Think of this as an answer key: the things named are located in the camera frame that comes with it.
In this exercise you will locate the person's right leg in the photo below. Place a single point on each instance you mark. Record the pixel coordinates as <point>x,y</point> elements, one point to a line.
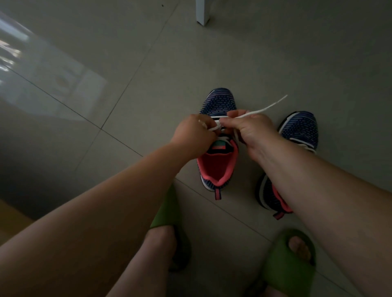
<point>300,248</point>

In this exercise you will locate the white metal shoe rack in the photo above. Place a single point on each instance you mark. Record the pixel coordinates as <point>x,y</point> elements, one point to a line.
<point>202,12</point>

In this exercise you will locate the green foam slipper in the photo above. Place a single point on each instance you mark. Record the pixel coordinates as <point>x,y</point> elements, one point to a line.
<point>288,266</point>
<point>170,214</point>

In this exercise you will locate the person's left forearm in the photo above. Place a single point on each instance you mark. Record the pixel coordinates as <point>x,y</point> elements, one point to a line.
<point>76,238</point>

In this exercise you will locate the person's right forearm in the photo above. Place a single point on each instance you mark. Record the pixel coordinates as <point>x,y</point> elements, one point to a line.
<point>337,226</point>

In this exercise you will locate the person's left hand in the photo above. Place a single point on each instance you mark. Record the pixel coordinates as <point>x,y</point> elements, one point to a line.
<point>193,137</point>

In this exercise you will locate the blue knit sneaker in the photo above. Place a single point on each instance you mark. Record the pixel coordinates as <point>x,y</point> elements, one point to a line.
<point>301,125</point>
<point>219,101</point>

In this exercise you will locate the person's leg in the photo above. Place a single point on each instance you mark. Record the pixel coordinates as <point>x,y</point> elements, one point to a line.
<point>144,269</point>
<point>300,248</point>

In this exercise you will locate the person's right hand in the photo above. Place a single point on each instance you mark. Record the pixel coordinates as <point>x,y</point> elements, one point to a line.
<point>254,131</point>

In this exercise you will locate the person's left leg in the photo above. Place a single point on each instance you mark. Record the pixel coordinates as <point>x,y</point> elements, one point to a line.
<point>144,269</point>

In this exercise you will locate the white shoelace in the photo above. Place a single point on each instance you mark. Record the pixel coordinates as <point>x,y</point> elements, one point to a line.
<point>303,143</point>
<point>266,109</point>

